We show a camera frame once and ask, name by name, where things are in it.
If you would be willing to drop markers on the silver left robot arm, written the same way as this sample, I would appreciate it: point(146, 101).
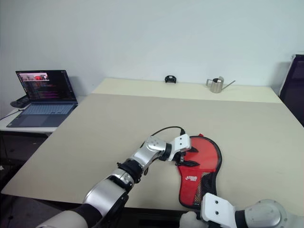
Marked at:
point(142, 156)

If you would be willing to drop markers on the black game controller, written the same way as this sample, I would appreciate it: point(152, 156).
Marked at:
point(20, 102)

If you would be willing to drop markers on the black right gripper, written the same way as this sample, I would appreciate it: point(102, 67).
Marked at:
point(199, 215)

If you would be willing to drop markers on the small black clip-shaped object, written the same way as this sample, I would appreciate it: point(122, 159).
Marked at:
point(171, 79)

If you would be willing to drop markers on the open grey laptop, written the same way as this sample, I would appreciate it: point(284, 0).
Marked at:
point(42, 111)

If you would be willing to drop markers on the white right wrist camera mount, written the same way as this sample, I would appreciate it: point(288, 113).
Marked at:
point(216, 209)

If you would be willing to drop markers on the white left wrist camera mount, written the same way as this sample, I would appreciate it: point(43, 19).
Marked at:
point(181, 142)

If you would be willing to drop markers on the white side table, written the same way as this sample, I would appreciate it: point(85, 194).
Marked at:
point(31, 130)

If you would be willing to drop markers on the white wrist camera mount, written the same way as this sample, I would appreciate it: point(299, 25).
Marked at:
point(216, 209)
point(181, 142)

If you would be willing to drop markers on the red mesh paddle case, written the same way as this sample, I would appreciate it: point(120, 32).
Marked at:
point(187, 187)

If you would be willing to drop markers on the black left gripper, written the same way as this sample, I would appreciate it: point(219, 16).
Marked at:
point(178, 158)

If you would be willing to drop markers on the black office chair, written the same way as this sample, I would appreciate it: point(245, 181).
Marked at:
point(294, 95)

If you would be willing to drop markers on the steel watering can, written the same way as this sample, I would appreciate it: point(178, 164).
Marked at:
point(216, 86)

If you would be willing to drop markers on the beige robot torso shell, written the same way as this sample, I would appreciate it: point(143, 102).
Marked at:
point(61, 221)

